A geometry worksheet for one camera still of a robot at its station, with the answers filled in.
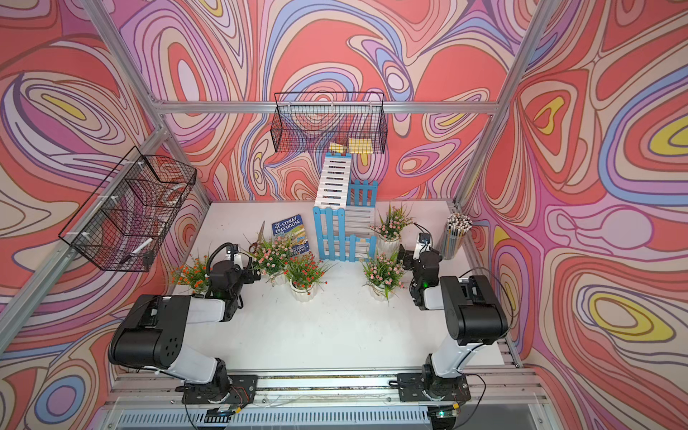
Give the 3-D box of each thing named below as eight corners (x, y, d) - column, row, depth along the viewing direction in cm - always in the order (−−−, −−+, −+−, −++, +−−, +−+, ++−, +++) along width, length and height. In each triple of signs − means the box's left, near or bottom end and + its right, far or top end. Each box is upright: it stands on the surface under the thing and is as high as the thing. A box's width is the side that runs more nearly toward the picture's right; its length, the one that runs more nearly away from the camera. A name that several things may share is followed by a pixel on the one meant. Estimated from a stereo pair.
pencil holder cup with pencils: (438, 259, 102) (452, 228, 88) (434, 244, 107) (447, 212, 93) (457, 259, 102) (475, 228, 88) (452, 243, 107) (468, 212, 93)
